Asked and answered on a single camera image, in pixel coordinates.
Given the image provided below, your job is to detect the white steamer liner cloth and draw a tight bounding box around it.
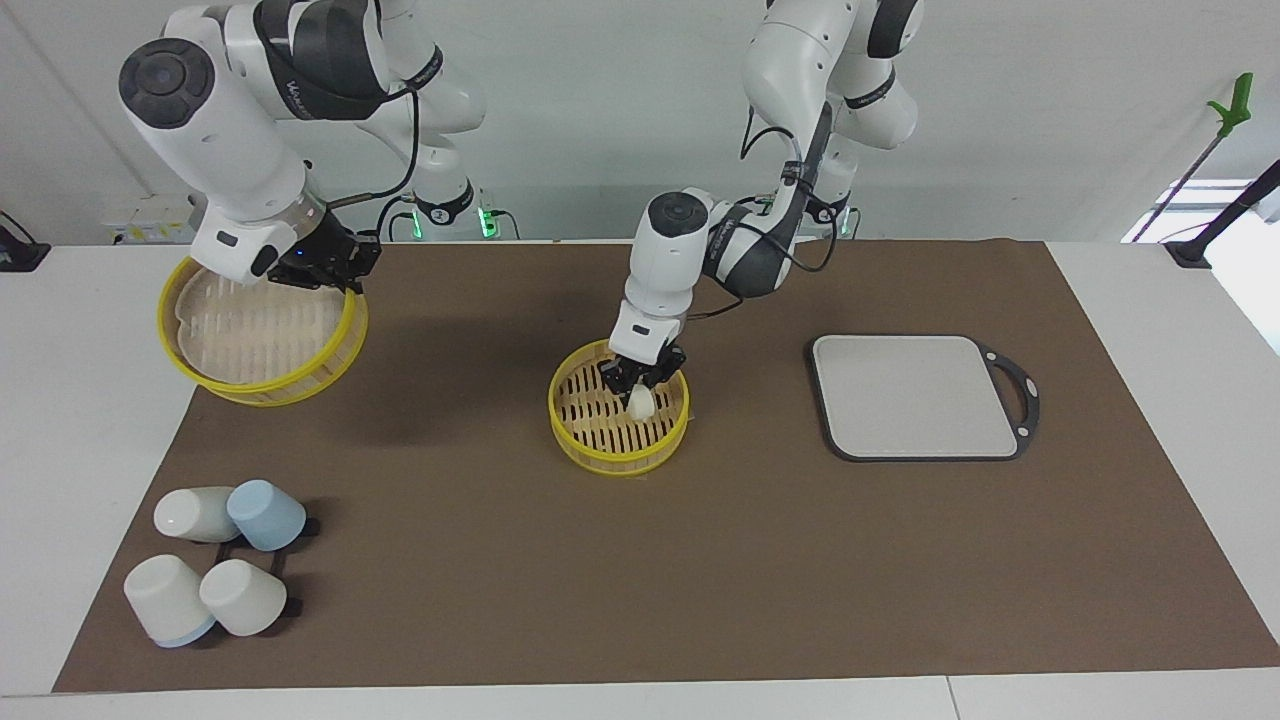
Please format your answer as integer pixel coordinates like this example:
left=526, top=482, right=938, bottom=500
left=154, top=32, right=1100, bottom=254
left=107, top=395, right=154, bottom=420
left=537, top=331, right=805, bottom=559
left=175, top=265, right=351, bottom=386

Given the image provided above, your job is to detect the yellow steamer tier with liner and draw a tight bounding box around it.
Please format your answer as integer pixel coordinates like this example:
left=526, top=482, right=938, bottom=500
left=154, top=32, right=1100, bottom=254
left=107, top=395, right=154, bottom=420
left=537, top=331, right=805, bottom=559
left=157, top=255, right=369, bottom=407

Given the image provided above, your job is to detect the yellow bamboo steamer base tier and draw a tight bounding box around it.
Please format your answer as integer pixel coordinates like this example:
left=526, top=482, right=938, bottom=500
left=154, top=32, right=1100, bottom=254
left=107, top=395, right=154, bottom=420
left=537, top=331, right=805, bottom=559
left=548, top=340, right=692, bottom=475

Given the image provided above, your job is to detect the white power box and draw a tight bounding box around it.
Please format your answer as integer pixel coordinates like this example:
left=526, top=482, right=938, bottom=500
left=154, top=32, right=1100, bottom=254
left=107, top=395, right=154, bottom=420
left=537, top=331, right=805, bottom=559
left=100, top=195, right=201, bottom=247

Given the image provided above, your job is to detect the white cutting board grey rim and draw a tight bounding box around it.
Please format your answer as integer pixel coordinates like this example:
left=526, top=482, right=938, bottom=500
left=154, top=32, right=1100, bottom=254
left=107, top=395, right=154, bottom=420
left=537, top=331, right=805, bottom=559
left=806, top=334, right=1041, bottom=462

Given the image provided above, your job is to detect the brown table mat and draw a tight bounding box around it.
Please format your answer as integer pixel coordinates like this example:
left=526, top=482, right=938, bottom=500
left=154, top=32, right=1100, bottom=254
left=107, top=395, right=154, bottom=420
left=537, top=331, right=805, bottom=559
left=52, top=240, right=1280, bottom=693

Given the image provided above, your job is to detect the light blue plastic cup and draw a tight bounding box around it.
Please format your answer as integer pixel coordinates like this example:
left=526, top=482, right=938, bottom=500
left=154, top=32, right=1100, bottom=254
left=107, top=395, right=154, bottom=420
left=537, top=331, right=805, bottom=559
left=227, top=480, right=307, bottom=552

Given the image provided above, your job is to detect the white plastic cup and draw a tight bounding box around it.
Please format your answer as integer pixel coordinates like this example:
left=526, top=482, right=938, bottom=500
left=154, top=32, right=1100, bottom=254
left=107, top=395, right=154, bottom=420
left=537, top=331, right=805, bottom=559
left=199, top=559, right=288, bottom=638
left=123, top=554, right=217, bottom=649
left=153, top=486, right=241, bottom=544

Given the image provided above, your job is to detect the black cup rack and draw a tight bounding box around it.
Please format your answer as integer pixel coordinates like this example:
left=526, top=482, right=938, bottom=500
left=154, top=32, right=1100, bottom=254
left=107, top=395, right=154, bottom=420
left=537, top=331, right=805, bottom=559
left=205, top=515, right=323, bottom=623

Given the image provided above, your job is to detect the green tipped pole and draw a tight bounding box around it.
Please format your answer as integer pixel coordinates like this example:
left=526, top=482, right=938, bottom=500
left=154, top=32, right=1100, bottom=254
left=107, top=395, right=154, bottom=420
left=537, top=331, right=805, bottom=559
left=1135, top=72, right=1254, bottom=242

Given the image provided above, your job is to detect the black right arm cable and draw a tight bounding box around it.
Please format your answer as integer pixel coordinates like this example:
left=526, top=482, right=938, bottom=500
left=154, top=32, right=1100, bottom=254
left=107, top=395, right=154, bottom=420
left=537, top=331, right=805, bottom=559
left=325, top=85, right=421, bottom=211

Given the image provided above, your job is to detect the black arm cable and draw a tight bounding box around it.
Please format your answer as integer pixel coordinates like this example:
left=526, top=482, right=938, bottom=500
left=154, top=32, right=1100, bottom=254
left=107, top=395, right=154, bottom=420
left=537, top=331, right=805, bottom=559
left=325, top=85, right=421, bottom=211
left=690, top=100, right=841, bottom=323

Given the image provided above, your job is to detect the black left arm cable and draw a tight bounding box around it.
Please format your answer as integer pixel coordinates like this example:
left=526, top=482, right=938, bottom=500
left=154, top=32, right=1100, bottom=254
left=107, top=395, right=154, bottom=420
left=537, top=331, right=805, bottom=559
left=690, top=100, right=841, bottom=323

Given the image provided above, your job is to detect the black clamp mount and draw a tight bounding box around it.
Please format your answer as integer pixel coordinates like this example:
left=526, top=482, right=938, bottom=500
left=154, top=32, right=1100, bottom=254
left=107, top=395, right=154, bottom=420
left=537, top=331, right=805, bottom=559
left=0, top=212, right=51, bottom=273

